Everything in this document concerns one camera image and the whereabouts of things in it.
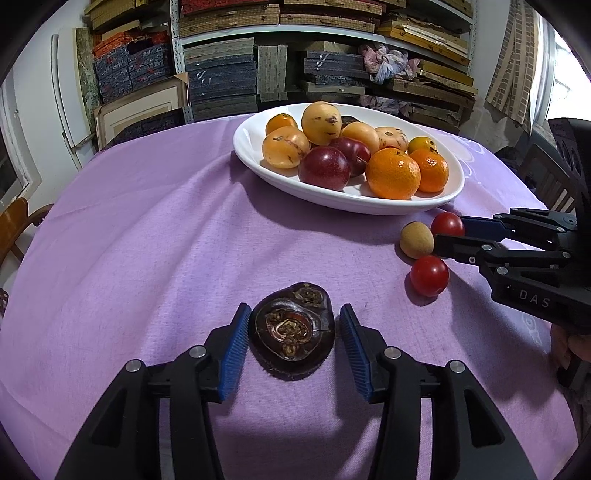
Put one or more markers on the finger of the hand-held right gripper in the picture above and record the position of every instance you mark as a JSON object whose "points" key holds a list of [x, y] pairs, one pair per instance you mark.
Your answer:
{"points": [[482, 228], [461, 249]]}

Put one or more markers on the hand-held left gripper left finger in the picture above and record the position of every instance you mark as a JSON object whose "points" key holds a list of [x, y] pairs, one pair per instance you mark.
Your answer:
{"points": [[233, 350]]}

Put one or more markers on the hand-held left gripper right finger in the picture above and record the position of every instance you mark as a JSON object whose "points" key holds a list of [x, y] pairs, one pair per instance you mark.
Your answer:
{"points": [[355, 355]]}

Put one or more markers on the red cherry tomato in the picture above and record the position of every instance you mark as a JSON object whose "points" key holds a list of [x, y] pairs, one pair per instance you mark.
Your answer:
{"points": [[429, 275], [445, 225]]}

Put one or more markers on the tan longan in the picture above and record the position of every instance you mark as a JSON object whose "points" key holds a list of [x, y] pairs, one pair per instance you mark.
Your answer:
{"points": [[415, 240]]}

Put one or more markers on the cracked dark water chestnut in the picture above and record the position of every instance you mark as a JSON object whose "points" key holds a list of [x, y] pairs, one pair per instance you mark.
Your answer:
{"points": [[291, 341]]}

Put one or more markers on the small mandarin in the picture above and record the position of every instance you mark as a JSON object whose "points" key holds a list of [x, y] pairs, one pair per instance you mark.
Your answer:
{"points": [[433, 170]]}

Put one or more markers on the large mandarin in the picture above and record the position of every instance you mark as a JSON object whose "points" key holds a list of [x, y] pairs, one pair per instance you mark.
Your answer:
{"points": [[392, 174]]}

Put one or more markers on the large orange tomato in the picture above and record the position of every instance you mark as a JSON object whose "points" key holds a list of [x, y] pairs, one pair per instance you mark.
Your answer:
{"points": [[421, 144]]}

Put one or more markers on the small striped pepino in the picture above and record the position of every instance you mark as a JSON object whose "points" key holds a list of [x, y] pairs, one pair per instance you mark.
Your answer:
{"points": [[391, 137]]}

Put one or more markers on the dark purple plum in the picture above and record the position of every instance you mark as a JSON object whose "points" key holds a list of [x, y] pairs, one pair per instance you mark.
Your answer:
{"points": [[355, 154]]}

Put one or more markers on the white oval plate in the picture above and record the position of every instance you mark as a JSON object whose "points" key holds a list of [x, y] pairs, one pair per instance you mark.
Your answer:
{"points": [[323, 196]]}

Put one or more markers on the yellow apricot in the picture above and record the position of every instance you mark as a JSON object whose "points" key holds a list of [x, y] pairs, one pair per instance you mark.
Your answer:
{"points": [[362, 134]]}

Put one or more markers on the speckled red plum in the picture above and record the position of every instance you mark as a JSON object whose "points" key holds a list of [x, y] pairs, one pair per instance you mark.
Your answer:
{"points": [[323, 168]]}

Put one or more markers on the round dark water chestnut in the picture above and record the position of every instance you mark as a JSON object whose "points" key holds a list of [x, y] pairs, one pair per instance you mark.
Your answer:
{"points": [[349, 121]]}

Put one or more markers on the oval yellow pepino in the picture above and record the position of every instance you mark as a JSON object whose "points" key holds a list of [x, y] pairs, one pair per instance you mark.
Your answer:
{"points": [[321, 122]]}

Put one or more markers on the large streaked yellow pepino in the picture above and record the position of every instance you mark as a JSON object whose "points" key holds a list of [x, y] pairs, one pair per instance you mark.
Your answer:
{"points": [[284, 147]]}

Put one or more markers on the small orange tomato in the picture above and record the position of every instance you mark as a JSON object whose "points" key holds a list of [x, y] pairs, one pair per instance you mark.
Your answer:
{"points": [[279, 123]]}

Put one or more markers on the person's right hand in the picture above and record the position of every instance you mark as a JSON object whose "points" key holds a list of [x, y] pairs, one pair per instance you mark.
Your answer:
{"points": [[563, 346]]}

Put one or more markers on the dark wooden chair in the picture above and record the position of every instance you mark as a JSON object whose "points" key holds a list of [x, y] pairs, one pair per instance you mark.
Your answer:
{"points": [[545, 173]]}

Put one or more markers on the purple tablecloth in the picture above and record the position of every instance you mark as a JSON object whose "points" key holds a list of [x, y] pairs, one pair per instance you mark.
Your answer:
{"points": [[138, 230]]}

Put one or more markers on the stack of wooden frames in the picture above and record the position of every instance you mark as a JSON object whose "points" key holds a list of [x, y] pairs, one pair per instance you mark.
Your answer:
{"points": [[438, 76]]}

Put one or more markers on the beige checked curtain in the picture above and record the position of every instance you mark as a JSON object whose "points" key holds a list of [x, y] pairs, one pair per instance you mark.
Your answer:
{"points": [[512, 64]]}

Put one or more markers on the bright window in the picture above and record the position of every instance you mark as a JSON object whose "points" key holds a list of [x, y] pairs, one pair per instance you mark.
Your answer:
{"points": [[565, 69]]}

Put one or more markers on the pink cloth bundle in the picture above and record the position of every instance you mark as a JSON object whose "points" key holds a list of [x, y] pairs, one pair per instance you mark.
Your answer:
{"points": [[388, 62]]}

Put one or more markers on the stack of dark patterned boxes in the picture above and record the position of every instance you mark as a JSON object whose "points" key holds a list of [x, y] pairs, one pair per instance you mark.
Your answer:
{"points": [[332, 62]]}

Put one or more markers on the light wooden chair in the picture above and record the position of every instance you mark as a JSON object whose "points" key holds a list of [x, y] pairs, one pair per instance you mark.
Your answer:
{"points": [[14, 219]]}

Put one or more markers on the framed picture in cardboard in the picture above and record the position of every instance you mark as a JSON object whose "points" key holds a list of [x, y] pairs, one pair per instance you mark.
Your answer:
{"points": [[138, 110]]}

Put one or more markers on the upright woven boxes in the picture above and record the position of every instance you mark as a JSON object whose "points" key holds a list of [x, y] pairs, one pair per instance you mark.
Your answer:
{"points": [[272, 69]]}

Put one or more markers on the stack of dark blue boxes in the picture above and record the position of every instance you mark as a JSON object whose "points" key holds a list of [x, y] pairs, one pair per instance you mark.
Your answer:
{"points": [[221, 78]]}

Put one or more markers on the dark glass window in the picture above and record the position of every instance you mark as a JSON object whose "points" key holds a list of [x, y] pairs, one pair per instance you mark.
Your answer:
{"points": [[9, 157]]}

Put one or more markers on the stack of floral blue boxes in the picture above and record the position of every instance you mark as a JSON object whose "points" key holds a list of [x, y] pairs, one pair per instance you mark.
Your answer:
{"points": [[129, 69]]}

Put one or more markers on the white board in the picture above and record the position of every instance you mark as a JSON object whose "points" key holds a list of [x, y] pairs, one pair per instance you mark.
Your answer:
{"points": [[64, 92]]}

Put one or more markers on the marbled green panel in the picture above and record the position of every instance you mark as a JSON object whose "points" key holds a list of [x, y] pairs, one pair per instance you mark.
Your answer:
{"points": [[87, 64]]}

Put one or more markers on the stack of tan woven boxes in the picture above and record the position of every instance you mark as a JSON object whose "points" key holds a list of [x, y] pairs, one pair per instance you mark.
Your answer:
{"points": [[115, 11], [231, 25]]}

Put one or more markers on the metal shelf rack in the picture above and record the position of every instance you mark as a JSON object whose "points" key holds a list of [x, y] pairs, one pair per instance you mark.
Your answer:
{"points": [[175, 27]]}

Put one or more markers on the stack of red patterned boxes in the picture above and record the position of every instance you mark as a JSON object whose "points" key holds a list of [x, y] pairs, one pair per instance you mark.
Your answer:
{"points": [[221, 5]]}

